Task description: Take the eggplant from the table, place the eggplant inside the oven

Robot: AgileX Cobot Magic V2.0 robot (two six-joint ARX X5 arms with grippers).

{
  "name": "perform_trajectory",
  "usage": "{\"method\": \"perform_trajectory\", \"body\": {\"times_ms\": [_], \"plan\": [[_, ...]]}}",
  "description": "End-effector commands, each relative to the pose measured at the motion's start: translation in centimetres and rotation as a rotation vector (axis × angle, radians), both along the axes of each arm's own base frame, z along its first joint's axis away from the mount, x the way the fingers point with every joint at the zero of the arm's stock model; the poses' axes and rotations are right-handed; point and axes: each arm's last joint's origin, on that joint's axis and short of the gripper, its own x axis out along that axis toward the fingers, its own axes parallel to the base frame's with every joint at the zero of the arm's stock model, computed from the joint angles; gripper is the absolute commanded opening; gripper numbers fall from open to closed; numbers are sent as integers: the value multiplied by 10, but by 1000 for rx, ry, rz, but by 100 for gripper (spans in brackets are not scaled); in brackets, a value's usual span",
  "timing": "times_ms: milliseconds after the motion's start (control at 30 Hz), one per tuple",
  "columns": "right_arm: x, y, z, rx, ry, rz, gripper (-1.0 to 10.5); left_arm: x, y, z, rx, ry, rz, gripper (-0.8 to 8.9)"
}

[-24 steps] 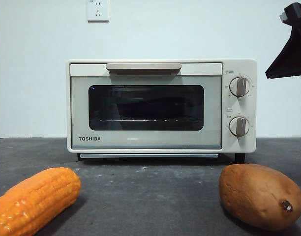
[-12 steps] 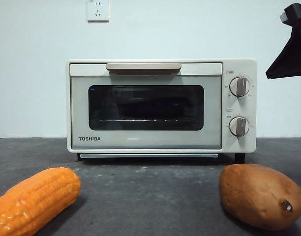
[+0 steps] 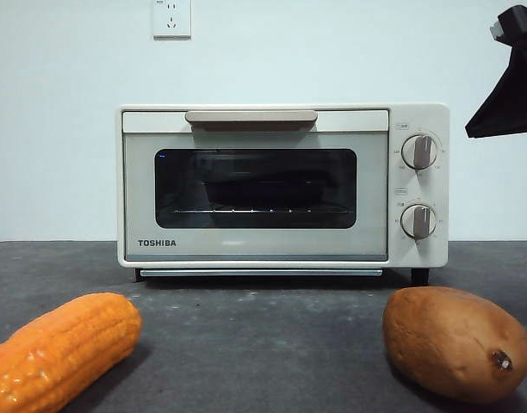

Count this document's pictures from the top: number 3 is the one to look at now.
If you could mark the cream oven control knob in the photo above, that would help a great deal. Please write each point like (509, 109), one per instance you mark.
(418, 220)
(419, 151)

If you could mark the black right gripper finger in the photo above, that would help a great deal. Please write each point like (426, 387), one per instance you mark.
(513, 103)

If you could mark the orange corn cob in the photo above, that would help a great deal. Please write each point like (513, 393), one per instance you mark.
(61, 348)

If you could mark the cream Toshiba toaster oven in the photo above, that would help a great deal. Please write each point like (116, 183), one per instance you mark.
(418, 116)

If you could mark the silver oven crumb tray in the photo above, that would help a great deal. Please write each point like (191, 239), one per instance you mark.
(261, 272)

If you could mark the white wall socket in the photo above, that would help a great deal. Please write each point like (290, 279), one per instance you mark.
(172, 19)

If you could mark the purple eggplant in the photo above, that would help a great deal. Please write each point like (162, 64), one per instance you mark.
(268, 189)

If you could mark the brown sweet potato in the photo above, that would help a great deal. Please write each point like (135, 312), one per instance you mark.
(453, 340)

